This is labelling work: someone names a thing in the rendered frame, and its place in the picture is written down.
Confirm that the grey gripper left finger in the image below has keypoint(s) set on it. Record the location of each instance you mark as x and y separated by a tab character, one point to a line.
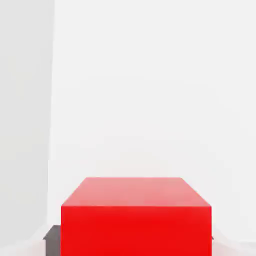
52	243

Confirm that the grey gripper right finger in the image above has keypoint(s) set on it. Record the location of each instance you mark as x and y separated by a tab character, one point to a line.
215	248

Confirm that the small red cube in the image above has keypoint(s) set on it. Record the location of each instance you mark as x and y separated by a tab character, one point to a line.
136	230

